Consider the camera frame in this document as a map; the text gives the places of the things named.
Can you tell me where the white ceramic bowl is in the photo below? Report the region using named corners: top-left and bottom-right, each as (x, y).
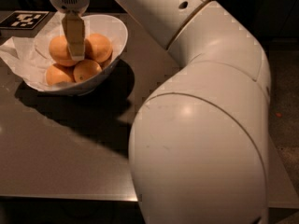
top-left (22, 14), bottom-right (128, 95)

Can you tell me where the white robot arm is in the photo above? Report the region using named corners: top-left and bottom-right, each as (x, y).
top-left (115, 0), bottom-right (271, 224)

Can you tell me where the black white fiducial marker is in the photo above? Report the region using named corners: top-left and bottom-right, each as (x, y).
top-left (0, 10), bottom-right (50, 30)

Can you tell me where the orange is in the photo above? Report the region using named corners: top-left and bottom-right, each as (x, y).
top-left (49, 35), bottom-right (84, 67)
top-left (85, 34), bottom-right (113, 63)
top-left (46, 63), bottom-right (75, 85)
top-left (73, 59), bottom-right (102, 83)

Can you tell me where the white crumpled paper liner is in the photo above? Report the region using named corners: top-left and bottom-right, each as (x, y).
top-left (1, 10), bottom-right (85, 91)

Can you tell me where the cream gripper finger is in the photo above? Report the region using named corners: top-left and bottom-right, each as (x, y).
top-left (62, 12), bottom-right (85, 61)

